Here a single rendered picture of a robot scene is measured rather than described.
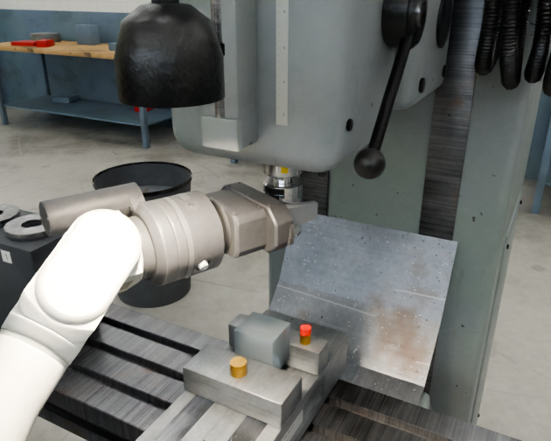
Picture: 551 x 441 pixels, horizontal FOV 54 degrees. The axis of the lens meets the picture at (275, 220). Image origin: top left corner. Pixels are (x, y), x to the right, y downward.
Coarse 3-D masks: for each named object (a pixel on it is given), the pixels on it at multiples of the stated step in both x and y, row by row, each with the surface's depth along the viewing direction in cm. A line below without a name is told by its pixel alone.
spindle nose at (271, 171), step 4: (264, 164) 62; (268, 164) 61; (264, 168) 62; (268, 168) 61; (272, 168) 61; (276, 168) 61; (280, 168) 61; (288, 168) 61; (264, 172) 62; (268, 172) 62; (272, 172) 61; (276, 172) 61; (280, 172) 61; (288, 172) 61; (292, 172) 61; (296, 172) 61; (300, 172) 62; (272, 176) 61; (276, 176) 61; (280, 176) 61; (284, 176) 61; (288, 176) 61; (292, 176) 61
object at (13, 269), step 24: (0, 216) 95; (24, 216) 95; (0, 240) 89; (24, 240) 88; (48, 240) 89; (0, 264) 90; (24, 264) 87; (0, 288) 93; (24, 288) 90; (0, 312) 96
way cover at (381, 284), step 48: (336, 240) 104; (384, 240) 100; (432, 240) 96; (288, 288) 107; (336, 288) 103; (384, 288) 99; (432, 288) 96; (384, 336) 97; (432, 336) 94; (384, 384) 93
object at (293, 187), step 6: (264, 180) 64; (270, 180) 64; (294, 180) 64; (300, 180) 64; (264, 186) 63; (270, 186) 62; (276, 186) 62; (282, 186) 62; (288, 186) 62; (294, 186) 62; (300, 186) 63; (270, 192) 62; (276, 192) 62; (282, 192) 62; (288, 192) 62; (294, 192) 62
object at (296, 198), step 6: (264, 192) 63; (300, 192) 63; (276, 198) 62; (282, 198) 62; (288, 198) 62; (294, 198) 63; (300, 198) 63; (294, 228) 64; (300, 228) 65; (294, 234) 64
